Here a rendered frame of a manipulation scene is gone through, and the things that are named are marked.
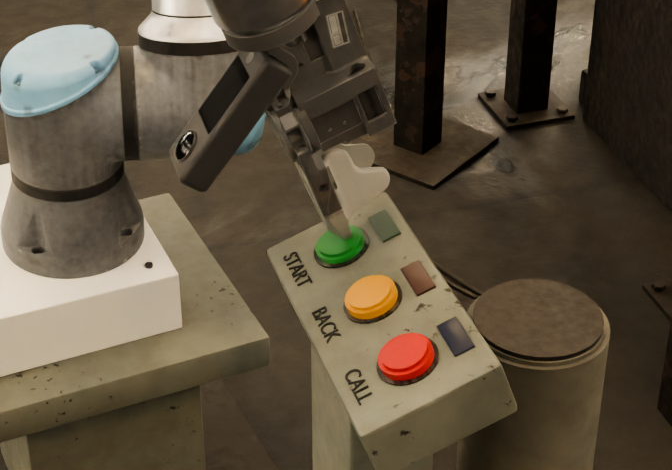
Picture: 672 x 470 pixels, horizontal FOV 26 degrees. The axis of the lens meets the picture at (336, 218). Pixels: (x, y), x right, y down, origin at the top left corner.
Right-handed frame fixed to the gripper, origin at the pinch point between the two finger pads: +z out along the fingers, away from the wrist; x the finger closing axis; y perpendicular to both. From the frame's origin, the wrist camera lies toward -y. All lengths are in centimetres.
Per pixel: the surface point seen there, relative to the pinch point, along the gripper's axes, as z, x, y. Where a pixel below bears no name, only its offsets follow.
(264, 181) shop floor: 66, 106, 0
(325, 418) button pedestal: 11.6, -6.6, -7.2
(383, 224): 2.0, 0.0, 3.7
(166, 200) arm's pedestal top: 29, 58, -13
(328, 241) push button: 1.3, 0.3, -0.8
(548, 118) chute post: 83, 109, 49
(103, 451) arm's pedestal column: 38, 32, -31
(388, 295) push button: 1.2, -8.8, 1.1
